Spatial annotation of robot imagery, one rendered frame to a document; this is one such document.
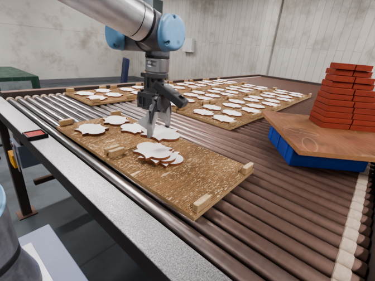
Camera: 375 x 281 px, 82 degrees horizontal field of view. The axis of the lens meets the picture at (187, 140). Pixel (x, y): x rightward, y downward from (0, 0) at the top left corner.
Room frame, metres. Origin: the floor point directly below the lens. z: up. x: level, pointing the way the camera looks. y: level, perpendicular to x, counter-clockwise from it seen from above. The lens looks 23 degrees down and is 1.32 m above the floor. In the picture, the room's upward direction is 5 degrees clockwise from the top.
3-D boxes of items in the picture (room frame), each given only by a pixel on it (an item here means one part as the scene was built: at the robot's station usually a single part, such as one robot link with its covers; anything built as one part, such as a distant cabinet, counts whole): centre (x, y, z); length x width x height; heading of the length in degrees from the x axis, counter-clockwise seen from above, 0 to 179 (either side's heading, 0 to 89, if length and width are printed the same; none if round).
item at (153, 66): (0.71, 0.12, 1.26); 0.08 x 0.08 x 0.05
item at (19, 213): (1.33, 1.23, 0.43); 0.12 x 0.12 x 0.85; 51
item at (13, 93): (2.98, -0.01, 0.90); 4.04 x 0.06 x 0.10; 141
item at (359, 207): (1.15, 0.19, 0.90); 1.95 x 0.05 x 0.05; 51
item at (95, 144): (0.95, 0.35, 0.93); 0.41 x 0.35 x 0.02; 52
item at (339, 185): (1.22, 0.12, 0.90); 1.95 x 0.05 x 0.05; 51
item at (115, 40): (0.63, 0.17, 1.34); 0.11 x 0.11 x 0.08; 49
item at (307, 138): (0.90, -0.63, 1.03); 0.50 x 0.50 x 0.02; 89
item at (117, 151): (0.70, 0.25, 0.95); 0.06 x 0.02 x 0.03; 142
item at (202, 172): (0.69, 0.02, 0.93); 0.41 x 0.35 x 0.02; 52
